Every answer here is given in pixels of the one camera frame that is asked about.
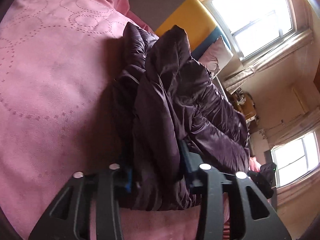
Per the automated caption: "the bright sliding window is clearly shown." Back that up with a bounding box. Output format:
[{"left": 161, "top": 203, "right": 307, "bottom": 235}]
[{"left": 202, "top": 0, "right": 313, "bottom": 60}]

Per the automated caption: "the grey padded bed rail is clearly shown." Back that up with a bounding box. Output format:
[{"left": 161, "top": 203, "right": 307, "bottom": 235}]
[{"left": 213, "top": 76, "right": 230, "bottom": 100}]

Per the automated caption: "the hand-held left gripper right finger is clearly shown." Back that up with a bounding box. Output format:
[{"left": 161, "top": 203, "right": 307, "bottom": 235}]
[{"left": 179, "top": 140, "right": 293, "bottom": 240}]

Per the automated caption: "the purple quilted puffer jacket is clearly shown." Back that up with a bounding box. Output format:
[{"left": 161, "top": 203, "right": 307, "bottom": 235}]
[{"left": 111, "top": 21, "right": 250, "bottom": 212}]

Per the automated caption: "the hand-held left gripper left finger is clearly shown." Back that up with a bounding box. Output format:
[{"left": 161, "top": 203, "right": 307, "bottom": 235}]
[{"left": 28, "top": 164, "right": 133, "bottom": 240}]

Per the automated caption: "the grey yellow blue headboard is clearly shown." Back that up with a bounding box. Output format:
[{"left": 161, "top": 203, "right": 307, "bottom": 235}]
[{"left": 126, "top": 0, "right": 223, "bottom": 63}]

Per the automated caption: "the white deer print pillow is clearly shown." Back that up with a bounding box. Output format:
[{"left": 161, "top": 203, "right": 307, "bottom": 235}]
[{"left": 197, "top": 35, "right": 234, "bottom": 77}]

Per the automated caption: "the small side window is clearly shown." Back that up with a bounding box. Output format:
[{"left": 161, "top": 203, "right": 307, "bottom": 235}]
[{"left": 271, "top": 130, "right": 320, "bottom": 188}]

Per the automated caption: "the pink dotted bedspread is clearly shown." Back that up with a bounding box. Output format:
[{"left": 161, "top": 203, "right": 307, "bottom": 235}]
[{"left": 0, "top": 0, "right": 230, "bottom": 240}]

